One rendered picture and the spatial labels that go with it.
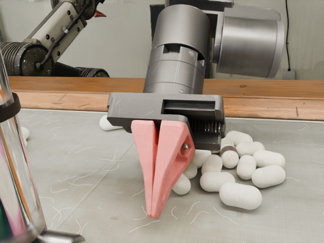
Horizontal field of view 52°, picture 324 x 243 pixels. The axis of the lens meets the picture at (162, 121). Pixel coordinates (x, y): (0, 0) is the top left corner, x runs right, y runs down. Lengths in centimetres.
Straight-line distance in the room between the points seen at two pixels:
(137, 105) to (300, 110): 28
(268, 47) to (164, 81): 10
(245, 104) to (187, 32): 20
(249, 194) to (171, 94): 11
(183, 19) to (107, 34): 237
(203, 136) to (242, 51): 9
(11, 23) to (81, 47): 66
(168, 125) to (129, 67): 242
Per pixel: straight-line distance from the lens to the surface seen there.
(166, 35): 33
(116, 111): 29
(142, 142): 28
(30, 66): 95
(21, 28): 313
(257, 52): 33
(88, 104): 56
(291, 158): 40
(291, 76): 243
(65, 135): 48
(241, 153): 38
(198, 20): 34
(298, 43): 242
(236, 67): 34
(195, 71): 31
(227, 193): 30
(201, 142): 31
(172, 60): 31
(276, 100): 50
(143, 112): 28
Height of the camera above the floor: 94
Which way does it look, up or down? 24 degrees down
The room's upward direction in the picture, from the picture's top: 4 degrees counter-clockwise
